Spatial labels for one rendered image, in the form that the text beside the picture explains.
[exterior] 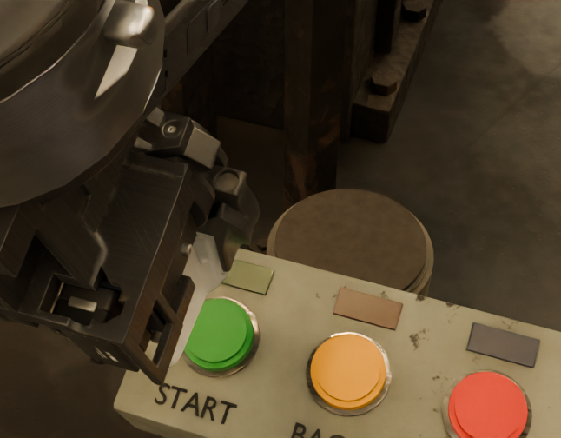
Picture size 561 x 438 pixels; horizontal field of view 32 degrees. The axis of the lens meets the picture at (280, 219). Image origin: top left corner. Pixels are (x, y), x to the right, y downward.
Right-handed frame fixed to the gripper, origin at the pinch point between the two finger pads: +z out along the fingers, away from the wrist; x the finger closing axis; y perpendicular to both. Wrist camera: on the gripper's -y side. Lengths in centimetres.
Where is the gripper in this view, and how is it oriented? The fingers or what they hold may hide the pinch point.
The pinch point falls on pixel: (186, 263)
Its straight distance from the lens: 45.2
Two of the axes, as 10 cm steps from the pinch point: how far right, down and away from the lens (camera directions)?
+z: 1.2, 4.0, 9.1
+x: 9.5, 2.2, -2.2
